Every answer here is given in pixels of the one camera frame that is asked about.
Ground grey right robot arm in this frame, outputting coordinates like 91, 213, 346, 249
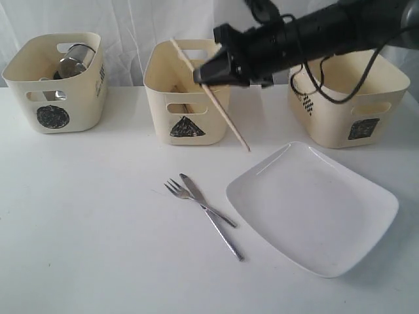
193, 1, 418, 87

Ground steel bowl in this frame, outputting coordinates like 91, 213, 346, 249
43, 84, 67, 101

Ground cream bin square mark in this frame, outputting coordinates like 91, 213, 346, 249
288, 50, 410, 148

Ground cream bin circle mark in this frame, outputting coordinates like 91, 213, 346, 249
2, 32, 107, 133

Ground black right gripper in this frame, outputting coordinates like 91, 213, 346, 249
192, 1, 384, 87

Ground steel table knife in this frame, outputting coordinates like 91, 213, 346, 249
179, 173, 244, 262

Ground white square plate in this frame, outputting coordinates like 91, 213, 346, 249
226, 141, 399, 278

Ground cream bin triangle mark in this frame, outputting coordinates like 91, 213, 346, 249
143, 39, 232, 147

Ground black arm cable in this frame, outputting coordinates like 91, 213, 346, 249
245, 0, 419, 106

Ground steel fork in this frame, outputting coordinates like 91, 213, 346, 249
164, 179, 238, 228

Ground steel mug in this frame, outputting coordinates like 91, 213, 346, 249
54, 43, 96, 80

